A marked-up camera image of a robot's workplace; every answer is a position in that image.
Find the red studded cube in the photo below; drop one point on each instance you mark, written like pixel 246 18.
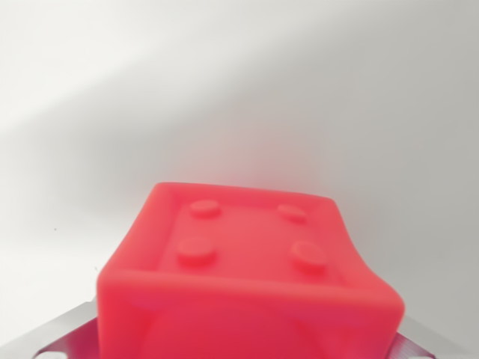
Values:
pixel 239 284

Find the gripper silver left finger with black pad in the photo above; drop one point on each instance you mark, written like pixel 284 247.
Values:
pixel 63 336

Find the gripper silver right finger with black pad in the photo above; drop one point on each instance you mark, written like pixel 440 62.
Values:
pixel 409 346

